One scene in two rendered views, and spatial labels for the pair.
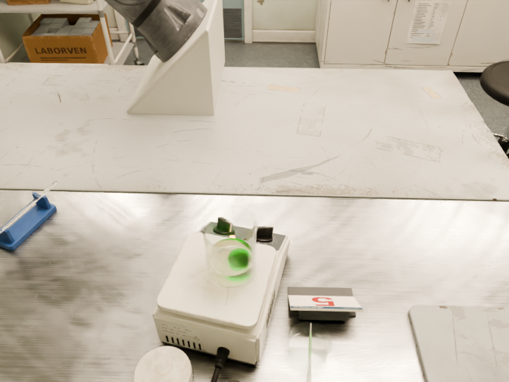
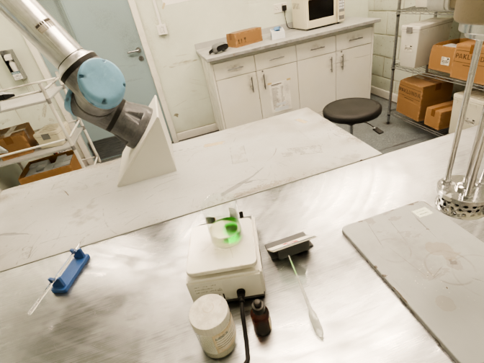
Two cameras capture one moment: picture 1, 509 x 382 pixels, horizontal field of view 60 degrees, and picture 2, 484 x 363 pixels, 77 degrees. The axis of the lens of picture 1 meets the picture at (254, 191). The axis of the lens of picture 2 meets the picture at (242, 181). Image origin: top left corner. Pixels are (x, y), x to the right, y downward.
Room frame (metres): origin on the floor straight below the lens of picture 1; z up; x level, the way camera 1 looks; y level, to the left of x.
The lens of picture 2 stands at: (-0.08, 0.07, 1.36)
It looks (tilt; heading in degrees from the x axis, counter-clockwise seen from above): 32 degrees down; 348
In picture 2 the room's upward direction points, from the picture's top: 12 degrees counter-clockwise
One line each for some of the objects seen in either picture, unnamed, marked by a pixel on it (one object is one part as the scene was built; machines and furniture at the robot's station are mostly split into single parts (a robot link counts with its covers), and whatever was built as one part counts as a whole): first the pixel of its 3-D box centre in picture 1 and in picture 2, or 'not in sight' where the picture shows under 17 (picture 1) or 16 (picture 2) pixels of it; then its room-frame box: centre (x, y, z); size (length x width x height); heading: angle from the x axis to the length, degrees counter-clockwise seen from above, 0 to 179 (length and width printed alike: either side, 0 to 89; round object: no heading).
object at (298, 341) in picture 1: (309, 345); (292, 270); (0.28, -0.07, 0.91); 0.06 x 0.06 x 0.02
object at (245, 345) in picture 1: (226, 280); (225, 251); (0.35, 0.04, 0.94); 0.22 x 0.13 x 0.08; 166
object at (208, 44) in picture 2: not in sight; (272, 29); (3.25, -1.27, 0.93); 1.70 x 0.01 x 0.06; 88
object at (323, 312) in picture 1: (323, 298); (289, 241); (0.34, -0.09, 0.92); 0.09 x 0.06 x 0.04; 88
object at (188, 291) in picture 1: (219, 276); (221, 244); (0.33, 0.04, 0.98); 0.12 x 0.12 x 0.01; 76
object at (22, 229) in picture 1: (24, 218); (68, 268); (0.49, 0.36, 0.92); 0.10 x 0.03 x 0.04; 157
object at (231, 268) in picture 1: (229, 251); (223, 222); (0.33, 0.03, 1.03); 0.07 x 0.06 x 0.08; 170
